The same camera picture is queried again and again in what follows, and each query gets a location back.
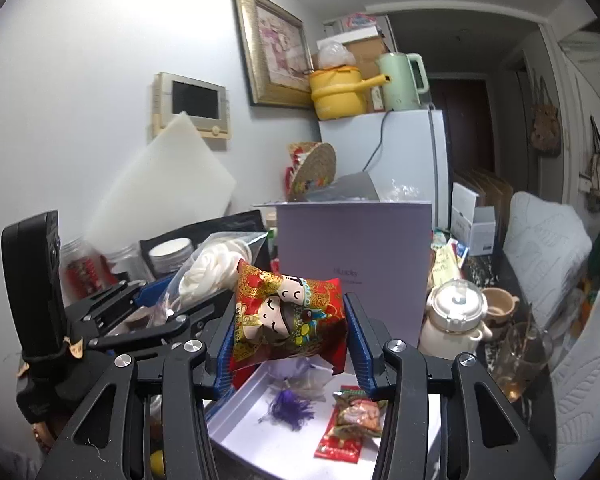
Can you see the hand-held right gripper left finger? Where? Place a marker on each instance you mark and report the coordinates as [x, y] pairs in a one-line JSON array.
[[225, 355]]

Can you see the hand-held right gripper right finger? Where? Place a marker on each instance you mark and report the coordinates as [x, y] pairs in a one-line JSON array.
[[360, 355]]

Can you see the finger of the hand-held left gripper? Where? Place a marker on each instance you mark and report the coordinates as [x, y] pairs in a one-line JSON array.
[[150, 332], [110, 302]]

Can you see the red cartoon printed pouch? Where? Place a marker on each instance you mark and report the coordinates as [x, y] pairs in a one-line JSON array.
[[280, 310]]

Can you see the red snack packet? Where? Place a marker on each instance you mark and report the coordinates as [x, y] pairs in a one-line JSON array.
[[347, 435]]

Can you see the lavender gift box with lid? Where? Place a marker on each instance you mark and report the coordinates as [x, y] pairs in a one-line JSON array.
[[330, 240]]

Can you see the clear jar with red label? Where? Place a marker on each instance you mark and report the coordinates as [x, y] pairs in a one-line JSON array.
[[82, 270]]

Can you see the clear empty jar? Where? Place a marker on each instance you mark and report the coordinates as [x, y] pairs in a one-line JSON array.
[[127, 262]]

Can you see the jar with white lid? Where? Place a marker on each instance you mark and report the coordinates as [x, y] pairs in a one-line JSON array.
[[170, 255]]

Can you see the purple tassel sachet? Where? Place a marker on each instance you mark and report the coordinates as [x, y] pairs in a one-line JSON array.
[[290, 405]]

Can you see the zip bag with white roll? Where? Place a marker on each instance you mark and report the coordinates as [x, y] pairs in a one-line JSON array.
[[210, 265]]

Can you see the white teapot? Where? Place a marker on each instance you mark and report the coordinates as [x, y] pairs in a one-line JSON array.
[[450, 330]]

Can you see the white foam board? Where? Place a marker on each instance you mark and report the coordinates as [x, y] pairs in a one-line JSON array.
[[170, 185]]

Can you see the beige ceramic cup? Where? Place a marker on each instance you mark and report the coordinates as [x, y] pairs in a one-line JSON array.
[[500, 307]]

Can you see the glass cup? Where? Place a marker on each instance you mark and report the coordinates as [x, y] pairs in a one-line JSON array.
[[520, 360]]

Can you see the grey plastic sheet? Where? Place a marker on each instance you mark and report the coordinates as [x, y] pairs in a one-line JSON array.
[[345, 187]]

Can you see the white carton box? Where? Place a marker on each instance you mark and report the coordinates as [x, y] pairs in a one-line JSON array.
[[472, 220]]

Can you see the white quilted cushion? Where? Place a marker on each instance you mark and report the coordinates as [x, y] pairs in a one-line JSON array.
[[545, 260]]

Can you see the white fridge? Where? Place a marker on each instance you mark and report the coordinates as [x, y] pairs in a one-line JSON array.
[[405, 150]]

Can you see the white quilted chair cover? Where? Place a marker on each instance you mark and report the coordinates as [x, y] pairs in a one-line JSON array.
[[590, 385]]

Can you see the yellow pot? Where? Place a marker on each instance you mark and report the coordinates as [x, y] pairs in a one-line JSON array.
[[335, 95]]

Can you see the green electric kettle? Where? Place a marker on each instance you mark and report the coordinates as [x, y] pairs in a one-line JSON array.
[[400, 85]]

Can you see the brown hanging bag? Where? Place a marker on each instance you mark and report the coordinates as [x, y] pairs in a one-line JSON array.
[[546, 127]]

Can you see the cardboard box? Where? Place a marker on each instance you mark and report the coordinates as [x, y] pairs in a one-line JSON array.
[[366, 55]]

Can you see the clear plastic wrapped lid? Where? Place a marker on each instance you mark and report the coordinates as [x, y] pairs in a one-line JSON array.
[[336, 55]]

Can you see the gold framed picture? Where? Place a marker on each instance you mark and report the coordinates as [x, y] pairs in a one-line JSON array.
[[275, 45]]

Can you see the wall intercom monitor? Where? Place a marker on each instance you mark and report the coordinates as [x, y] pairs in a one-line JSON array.
[[195, 100]]

